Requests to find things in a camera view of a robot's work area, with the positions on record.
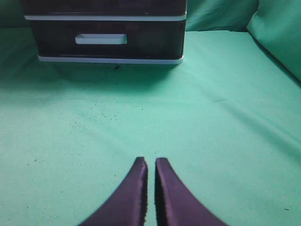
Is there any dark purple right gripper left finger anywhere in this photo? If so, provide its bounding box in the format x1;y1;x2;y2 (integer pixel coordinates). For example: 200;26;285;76
80;157;148;226

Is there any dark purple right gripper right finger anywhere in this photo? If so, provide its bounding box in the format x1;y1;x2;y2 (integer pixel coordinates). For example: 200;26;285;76
155;158;226;226

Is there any green cloth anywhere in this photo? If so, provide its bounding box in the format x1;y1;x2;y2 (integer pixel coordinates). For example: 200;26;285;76
0;0;301;226

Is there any dark bottom drawer white handle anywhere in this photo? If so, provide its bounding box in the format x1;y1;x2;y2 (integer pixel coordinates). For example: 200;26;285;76
30;21;185;60

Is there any white frame drawer cabinet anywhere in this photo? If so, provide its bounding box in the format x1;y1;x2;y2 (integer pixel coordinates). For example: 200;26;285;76
22;0;187;65

